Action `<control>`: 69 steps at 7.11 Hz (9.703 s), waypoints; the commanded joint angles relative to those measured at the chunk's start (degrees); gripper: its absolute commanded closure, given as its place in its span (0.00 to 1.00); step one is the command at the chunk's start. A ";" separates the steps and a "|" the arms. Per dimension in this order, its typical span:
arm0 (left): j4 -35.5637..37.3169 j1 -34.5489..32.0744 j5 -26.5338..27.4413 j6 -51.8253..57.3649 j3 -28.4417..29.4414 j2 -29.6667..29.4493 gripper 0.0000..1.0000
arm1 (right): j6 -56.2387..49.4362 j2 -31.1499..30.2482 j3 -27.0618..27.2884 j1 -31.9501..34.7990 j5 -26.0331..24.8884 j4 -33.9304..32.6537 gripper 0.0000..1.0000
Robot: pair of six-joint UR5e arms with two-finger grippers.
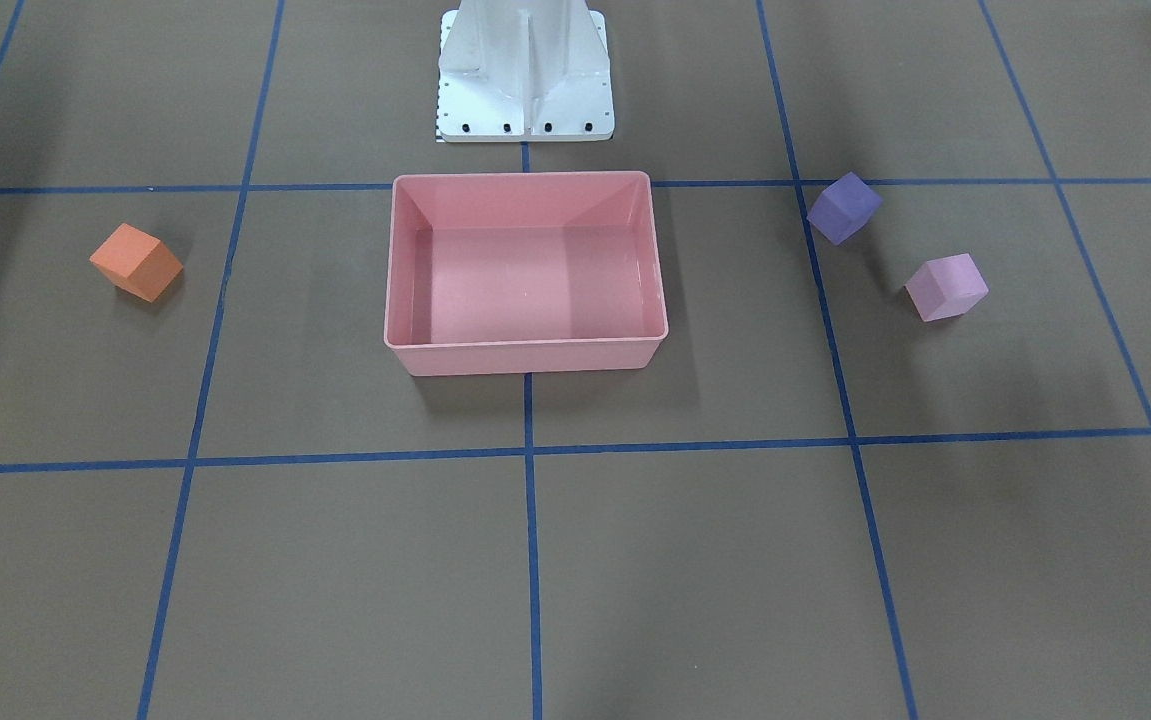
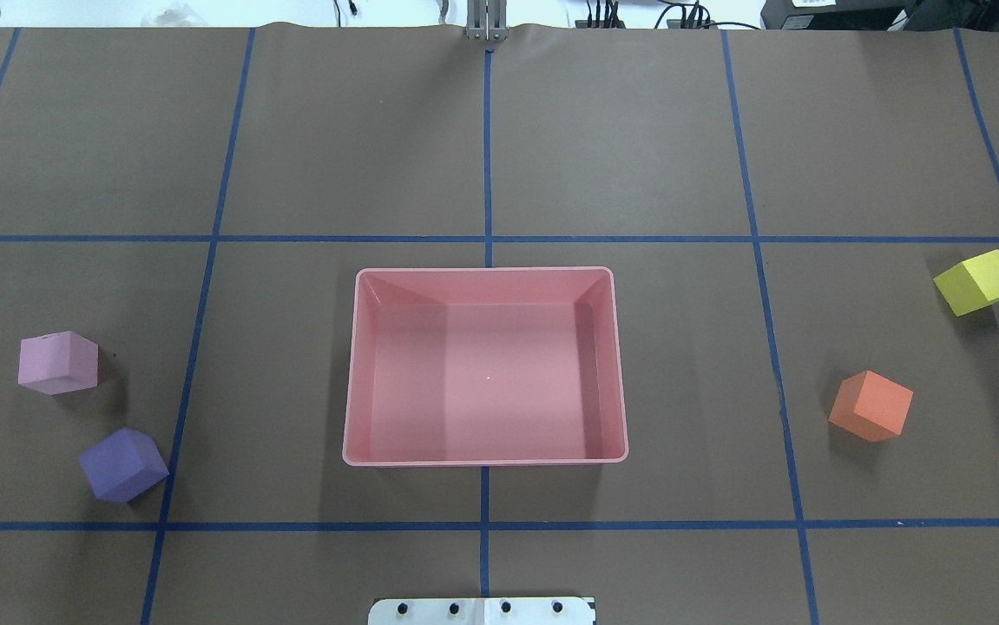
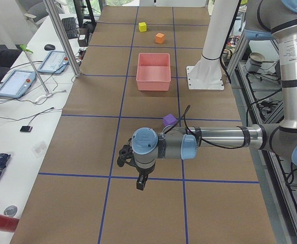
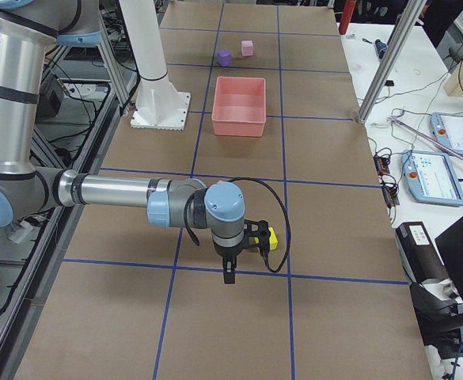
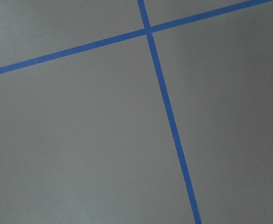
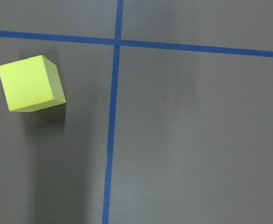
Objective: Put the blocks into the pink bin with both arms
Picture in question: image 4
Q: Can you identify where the upper teach pendant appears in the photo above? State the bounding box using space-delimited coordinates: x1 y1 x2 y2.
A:
430 112 463 156

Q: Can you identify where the metal rod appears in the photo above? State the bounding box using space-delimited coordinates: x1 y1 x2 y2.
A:
391 117 463 161

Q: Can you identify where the aluminium frame post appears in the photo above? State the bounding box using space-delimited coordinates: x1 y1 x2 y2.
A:
357 0 426 124

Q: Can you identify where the purple block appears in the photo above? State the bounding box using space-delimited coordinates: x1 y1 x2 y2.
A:
217 49 233 67

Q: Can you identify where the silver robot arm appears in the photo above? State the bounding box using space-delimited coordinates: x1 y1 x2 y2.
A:
0 1 270 284

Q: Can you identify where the red cylinder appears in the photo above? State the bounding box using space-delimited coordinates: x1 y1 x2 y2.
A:
339 0 357 36

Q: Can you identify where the lower teach pendant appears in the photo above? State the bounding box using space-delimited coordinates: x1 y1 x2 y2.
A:
402 150 463 207

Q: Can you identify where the pink block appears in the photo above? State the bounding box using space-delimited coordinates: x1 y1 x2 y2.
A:
241 40 254 57

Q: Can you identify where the teach pendant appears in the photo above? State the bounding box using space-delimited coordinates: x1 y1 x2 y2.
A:
430 112 463 156
402 150 463 207

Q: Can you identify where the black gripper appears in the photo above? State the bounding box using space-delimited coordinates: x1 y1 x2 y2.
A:
213 219 269 284

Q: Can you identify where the black box with label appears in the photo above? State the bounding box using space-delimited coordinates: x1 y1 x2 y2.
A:
395 222 449 283

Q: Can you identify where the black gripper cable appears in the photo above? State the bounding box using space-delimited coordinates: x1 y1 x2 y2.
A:
227 177 292 274

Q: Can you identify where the pink plastic bin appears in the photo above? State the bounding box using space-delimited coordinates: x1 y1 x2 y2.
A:
211 76 267 138

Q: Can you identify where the yellow block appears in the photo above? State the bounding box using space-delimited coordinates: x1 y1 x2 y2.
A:
268 226 279 251

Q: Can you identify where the white camera post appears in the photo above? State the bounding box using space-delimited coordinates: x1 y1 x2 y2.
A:
120 0 191 131

